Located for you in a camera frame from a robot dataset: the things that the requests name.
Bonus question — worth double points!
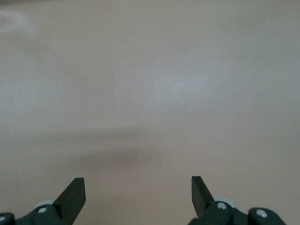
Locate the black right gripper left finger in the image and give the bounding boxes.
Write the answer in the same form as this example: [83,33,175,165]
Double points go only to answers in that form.
[14,177,86,225]

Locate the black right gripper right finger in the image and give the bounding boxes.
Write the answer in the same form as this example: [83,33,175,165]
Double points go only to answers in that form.
[188,175,249,225]

